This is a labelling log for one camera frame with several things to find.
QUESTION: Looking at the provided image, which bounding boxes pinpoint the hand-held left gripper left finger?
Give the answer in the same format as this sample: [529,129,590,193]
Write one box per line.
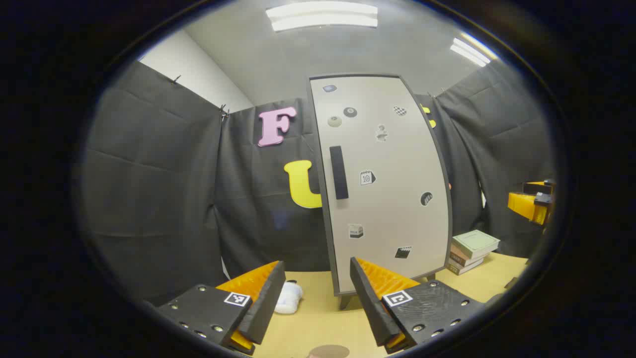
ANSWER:
[157,261,287,356]

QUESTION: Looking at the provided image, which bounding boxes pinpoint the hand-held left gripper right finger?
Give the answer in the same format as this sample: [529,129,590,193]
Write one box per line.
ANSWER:
[350,257,485,355]

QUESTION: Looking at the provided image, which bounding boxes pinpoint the grey cabinet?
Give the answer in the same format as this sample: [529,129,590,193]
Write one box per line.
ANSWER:
[308,74,454,310]

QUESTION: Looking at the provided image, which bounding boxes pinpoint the round brown coaster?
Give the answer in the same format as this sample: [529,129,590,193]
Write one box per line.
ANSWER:
[307,345,350,358]

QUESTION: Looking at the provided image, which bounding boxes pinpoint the light grey cabinet door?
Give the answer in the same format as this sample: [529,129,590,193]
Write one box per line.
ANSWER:
[309,75,453,294]

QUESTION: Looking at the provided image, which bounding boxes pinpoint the black door handle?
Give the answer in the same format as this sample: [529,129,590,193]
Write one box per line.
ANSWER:
[329,146,349,200]

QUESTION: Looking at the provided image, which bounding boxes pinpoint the white plush toy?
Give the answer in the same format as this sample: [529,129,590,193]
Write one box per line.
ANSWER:
[274,281,304,314]

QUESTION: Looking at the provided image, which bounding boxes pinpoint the brown book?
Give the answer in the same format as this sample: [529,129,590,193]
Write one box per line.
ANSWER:
[450,245,490,268]

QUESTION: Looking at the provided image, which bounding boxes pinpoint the black backdrop cloth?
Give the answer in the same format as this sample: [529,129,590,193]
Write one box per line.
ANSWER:
[79,60,555,306]

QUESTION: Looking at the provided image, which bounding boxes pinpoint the wide ceiling light panel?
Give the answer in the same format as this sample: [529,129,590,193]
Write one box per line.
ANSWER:
[266,1,378,32]

